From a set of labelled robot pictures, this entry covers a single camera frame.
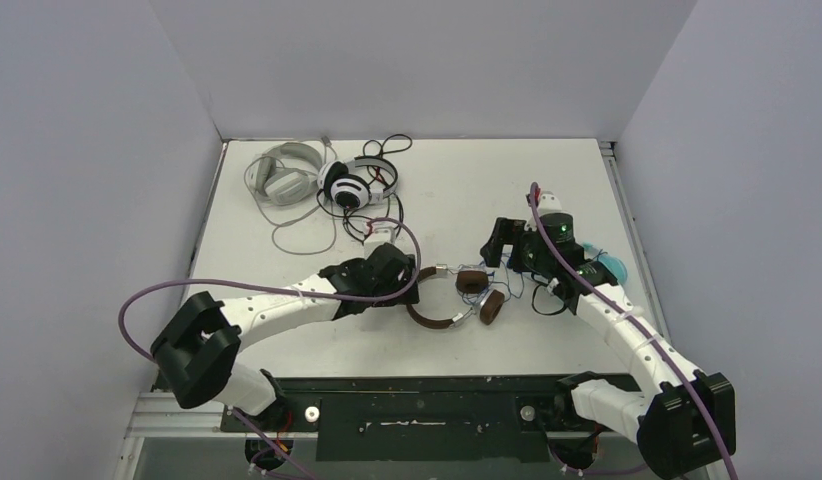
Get brown headphones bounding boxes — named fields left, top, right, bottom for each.
left=406, top=264, right=509, bottom=331

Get teal cat-ear headphones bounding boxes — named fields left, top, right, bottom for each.
left=581, top=242, right=628, bottom=284

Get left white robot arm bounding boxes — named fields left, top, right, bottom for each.
left=150, top=244, right=419, bottom=430

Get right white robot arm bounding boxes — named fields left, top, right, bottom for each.
left=480, top=212, right=736, bottom=479

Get black and white headphones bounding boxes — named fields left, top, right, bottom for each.
left=317, top=133, right=413, bottom=243

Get grey white headphones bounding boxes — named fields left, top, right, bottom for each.
left=245, top=135, right=338, bottom=256

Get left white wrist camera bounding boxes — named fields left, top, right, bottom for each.
left=363, top=226, right=396, bottom=257

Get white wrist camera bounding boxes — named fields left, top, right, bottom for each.
left=363, top=226, right=396, bottom=257
left=528, top=189, right=564, bottom=217

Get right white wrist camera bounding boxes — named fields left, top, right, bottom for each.
left=528, top=189, right=564, bottom=217

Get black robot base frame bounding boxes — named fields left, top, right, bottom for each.
left=253, top=375, right=615, bottom=464

